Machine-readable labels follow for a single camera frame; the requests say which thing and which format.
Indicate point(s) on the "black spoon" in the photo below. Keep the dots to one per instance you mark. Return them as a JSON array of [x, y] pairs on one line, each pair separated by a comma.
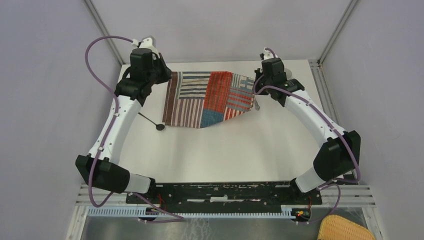
[[158, 126]]

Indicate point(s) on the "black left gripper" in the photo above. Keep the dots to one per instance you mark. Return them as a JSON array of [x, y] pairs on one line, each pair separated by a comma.
[[166, 72]]

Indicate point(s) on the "aluminium frame rails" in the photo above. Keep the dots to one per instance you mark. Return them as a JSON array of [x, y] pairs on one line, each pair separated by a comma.
[[269, 145]]

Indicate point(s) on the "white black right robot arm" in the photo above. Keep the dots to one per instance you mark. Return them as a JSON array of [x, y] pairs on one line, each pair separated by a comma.
[[339, 149]]

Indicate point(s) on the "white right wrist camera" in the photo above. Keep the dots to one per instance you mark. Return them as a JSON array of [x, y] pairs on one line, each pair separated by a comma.
[[267, 53]]

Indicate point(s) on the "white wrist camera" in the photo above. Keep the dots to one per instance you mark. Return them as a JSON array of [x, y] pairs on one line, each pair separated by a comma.
[[267, 53], [148, 42]]

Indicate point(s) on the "blue ceramic mug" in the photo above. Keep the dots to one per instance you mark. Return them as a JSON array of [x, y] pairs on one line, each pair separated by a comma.
[[289, 74]]

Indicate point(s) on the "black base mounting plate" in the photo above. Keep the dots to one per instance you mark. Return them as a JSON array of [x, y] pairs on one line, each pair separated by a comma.
[[263, 197]]

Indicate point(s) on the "ornate silver fork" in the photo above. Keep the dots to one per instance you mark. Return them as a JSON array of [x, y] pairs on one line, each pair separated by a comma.
[[256, 106]]

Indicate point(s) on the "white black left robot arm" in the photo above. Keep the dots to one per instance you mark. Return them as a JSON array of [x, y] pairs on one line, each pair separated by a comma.
[[100, 167]]

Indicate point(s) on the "yellow woven basket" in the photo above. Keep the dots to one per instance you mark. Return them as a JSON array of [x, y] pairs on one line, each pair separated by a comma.
[[335, 227]]

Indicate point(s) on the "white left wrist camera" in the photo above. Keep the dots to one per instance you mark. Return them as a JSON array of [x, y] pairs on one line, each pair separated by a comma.
[[148, 42]]

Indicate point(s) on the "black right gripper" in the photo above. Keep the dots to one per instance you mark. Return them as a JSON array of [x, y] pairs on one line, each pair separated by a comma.
[[259, 72]]

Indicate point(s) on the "striped patchwork placemat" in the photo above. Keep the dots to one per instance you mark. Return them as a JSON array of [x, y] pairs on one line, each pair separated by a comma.
[[200, 99]]

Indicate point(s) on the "white slotted cable duct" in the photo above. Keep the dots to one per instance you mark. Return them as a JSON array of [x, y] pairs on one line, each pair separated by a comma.
[[145, 212]]

